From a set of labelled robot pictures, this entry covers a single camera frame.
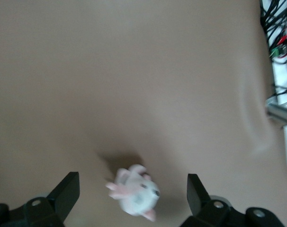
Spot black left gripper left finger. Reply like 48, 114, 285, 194
0, 172, 80, 227

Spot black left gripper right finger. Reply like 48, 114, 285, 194
179, 174, 284, 227

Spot white pink dog plush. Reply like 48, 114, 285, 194
105, 164, 161, 222

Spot brown table mat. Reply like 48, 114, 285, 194
0, 0, 287, 227

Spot green circuit board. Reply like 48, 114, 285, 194
270, 44, 287, 57

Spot red clip lead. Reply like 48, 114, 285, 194
277, 27, 287, 45

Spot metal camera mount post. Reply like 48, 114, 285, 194
265, 98, 287, 130

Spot black cable bundle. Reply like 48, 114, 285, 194
259, 0, 287, 95

